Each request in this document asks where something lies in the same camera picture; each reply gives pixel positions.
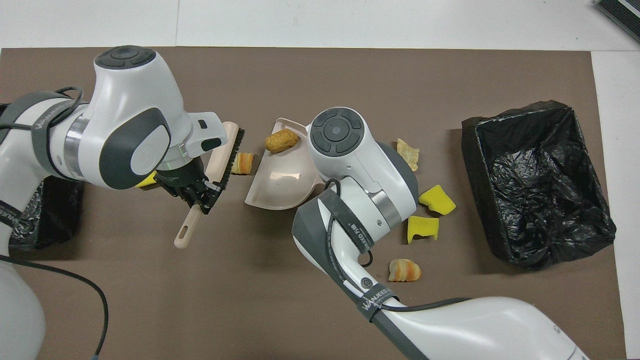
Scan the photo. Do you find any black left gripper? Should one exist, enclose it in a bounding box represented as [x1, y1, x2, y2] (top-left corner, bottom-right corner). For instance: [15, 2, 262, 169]
[154, 163, 224, 217]

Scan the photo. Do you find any beige brush with black bristles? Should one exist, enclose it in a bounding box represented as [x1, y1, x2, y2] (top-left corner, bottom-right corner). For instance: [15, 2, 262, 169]
[173, 121, 246, 250]

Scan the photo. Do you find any pale striped bread chunk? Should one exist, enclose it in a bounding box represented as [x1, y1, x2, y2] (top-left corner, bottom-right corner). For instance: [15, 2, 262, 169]
[230, 152, 255, 176]

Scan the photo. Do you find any beige plastic dustpan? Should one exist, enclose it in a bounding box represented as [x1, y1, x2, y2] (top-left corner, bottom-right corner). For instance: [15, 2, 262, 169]
[244, 118, 326, 211]

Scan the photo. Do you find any brown bread roll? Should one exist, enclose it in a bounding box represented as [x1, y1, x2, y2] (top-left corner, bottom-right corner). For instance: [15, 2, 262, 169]
[264, 129, 300, 153]

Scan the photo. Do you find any bin lined with black bag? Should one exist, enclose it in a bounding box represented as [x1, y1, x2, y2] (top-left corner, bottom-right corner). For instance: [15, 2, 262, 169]
[461, 100, 617, 271]
[0, 102, 85, 251]

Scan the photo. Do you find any brown table mat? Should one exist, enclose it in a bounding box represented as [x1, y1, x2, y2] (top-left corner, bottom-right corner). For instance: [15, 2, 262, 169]
[0, 46, 627, 360]

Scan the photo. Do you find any orange striped croissant piece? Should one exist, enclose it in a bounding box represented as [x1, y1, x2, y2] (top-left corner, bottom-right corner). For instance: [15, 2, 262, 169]
[388, 258, 422, 283]

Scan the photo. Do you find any dark ribbed device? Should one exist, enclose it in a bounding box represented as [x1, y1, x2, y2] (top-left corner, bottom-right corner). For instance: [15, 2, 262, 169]
[593, 0, 640, 43]

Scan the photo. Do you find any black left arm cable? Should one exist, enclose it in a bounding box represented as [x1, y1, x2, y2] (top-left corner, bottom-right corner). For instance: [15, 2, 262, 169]
[0, 86, 110, 360]

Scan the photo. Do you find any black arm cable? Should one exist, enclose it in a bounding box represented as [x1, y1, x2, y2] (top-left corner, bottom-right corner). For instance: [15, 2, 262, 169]
[0, 86, 110, 360]
[324, 177, 474, 314]

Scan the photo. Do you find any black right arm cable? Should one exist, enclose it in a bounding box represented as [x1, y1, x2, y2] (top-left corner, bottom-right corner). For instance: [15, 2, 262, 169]
[324, 177, 474, 314]

